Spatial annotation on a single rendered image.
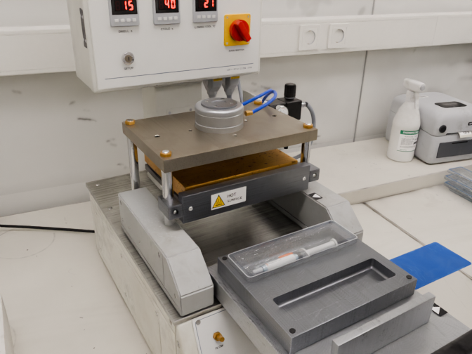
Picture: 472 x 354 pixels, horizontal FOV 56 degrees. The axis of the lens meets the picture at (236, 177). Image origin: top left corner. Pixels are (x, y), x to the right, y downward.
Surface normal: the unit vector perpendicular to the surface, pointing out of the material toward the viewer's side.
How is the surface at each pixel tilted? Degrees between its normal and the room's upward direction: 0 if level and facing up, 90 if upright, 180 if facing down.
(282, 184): 90
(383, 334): 90
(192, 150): 0
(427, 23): 90
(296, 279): 0
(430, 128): 88
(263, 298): 0
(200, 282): 41
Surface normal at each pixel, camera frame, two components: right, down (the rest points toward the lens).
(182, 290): 0.35, -0.43
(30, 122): 0.41, 0.40
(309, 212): -0.86, 0.21
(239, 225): 0.02, -0.90
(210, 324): 0.47, -0.03
